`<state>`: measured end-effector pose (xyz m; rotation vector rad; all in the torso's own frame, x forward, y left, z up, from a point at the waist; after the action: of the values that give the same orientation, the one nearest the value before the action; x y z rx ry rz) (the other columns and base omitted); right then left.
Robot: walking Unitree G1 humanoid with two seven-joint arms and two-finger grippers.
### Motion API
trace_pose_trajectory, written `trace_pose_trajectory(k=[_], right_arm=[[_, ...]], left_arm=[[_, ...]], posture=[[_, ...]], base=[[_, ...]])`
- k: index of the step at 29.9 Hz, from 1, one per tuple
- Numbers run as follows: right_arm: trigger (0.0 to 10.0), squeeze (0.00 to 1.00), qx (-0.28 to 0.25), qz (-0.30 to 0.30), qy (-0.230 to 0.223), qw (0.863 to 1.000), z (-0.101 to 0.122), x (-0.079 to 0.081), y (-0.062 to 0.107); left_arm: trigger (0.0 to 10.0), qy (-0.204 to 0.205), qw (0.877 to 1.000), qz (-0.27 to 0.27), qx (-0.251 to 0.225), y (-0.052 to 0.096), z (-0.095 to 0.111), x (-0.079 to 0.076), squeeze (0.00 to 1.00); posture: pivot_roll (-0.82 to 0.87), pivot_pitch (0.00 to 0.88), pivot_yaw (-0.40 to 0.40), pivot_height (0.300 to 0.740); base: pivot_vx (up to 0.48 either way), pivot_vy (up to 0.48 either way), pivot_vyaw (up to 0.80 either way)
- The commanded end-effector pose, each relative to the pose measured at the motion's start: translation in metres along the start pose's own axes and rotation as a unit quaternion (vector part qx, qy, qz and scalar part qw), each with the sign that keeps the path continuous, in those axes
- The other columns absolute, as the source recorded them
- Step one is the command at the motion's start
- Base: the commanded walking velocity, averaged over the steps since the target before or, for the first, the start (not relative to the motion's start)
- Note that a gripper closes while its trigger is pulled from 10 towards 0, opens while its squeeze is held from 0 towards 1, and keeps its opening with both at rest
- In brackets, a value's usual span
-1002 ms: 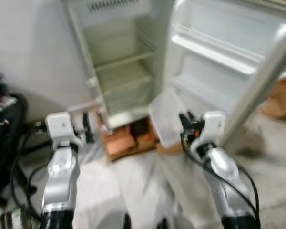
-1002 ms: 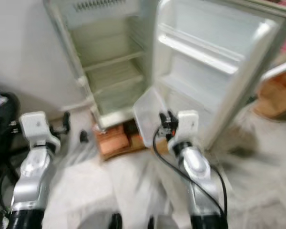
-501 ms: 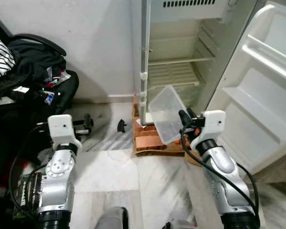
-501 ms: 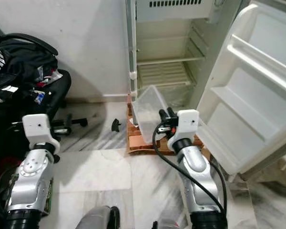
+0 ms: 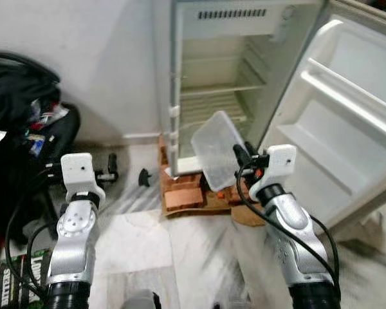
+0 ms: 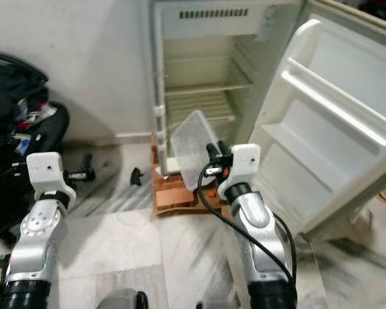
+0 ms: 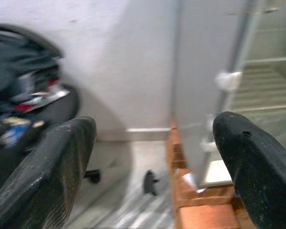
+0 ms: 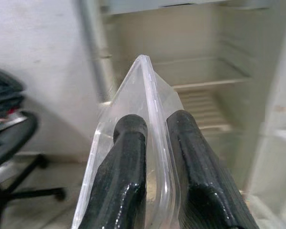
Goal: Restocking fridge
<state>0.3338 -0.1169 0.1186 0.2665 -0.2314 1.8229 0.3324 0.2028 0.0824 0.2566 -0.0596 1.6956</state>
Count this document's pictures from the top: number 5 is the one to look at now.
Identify flat brown cardboard sheet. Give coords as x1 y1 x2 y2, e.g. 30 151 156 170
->
160 135 268 227

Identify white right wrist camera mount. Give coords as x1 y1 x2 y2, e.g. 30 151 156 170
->
256 144 298 195

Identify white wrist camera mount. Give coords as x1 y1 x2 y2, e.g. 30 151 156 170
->
256 144 298 195
60 153 106 208

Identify red brick stack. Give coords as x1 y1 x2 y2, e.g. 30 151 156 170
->
206 180 253 208

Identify grey fridge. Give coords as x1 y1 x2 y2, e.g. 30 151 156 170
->
156 0 329 179

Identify wire fridge shelf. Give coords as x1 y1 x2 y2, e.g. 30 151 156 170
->
179 90 255 127
179 61 269 98

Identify green and black box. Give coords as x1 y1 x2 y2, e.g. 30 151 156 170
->
0 250 50 309

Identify grey fridge door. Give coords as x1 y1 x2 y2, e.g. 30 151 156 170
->
257 0 386 230

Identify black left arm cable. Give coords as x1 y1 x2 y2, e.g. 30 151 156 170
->
5 163 62 306

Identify black bag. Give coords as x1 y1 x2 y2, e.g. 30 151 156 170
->
0 51 82 242

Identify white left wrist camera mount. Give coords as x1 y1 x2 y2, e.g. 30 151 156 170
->
60 153 106 208

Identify translucent plastic container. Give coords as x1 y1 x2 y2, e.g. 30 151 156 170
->
190 110 249 192

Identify small black object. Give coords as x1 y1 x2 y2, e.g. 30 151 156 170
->
138 168 152 188

